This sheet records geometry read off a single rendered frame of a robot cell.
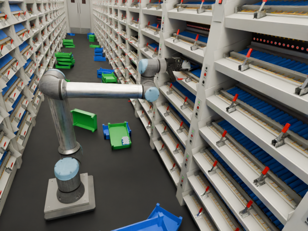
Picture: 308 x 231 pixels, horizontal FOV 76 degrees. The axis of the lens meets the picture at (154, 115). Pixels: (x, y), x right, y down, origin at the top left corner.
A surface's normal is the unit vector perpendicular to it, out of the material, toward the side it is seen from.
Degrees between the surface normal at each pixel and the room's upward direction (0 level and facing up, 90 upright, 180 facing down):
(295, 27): 111
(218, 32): 90
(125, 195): 0
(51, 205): 2
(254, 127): 21
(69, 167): 7
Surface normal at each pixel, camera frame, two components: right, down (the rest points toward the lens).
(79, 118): -0.36, 0.41
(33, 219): 0.09, -0.88
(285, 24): -0.92, 0.38
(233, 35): 0.32, 0.48
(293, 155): -0.25, -0.79
